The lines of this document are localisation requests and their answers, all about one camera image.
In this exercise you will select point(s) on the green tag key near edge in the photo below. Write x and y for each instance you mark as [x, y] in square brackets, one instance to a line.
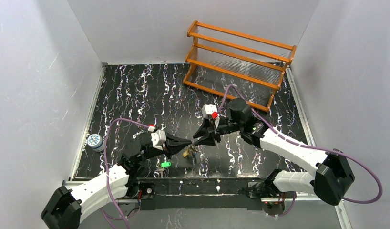
[162, 167]

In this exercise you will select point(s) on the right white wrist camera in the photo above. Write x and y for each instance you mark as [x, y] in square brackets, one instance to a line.
[209, 111]

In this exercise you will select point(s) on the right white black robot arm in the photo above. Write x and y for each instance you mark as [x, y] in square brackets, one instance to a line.
[326, 175]

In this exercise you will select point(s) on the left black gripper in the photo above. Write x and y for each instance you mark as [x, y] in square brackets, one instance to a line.
[175, 145]

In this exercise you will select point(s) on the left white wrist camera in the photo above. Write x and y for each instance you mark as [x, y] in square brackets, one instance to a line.
[158, 137]

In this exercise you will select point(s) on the orange two-tier rack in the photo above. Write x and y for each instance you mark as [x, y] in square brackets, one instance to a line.
[219, 57]

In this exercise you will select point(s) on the blue white round container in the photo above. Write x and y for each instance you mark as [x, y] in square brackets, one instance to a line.
[95, 142]

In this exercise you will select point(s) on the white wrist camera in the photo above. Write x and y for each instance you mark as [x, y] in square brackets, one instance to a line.
[209, 111]
[158, 137]

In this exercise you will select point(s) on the aluminium front rail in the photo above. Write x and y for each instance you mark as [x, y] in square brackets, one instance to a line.
[150, 188]

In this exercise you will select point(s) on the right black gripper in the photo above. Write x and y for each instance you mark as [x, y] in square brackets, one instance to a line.
[215, 132]

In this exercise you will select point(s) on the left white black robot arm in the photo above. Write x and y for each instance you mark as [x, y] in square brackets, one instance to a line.
[68, 207]

